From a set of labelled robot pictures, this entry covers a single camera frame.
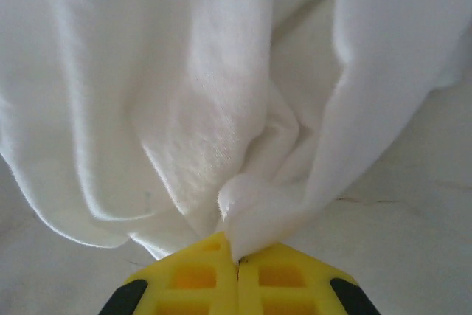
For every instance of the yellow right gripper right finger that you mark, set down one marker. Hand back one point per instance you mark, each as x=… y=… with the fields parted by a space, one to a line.
x=287 y=278

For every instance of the white t-shirt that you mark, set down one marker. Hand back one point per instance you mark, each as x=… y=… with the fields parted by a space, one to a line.
x=206 y=90

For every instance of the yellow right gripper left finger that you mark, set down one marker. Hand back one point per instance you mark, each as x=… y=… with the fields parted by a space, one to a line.
x=191 y=278

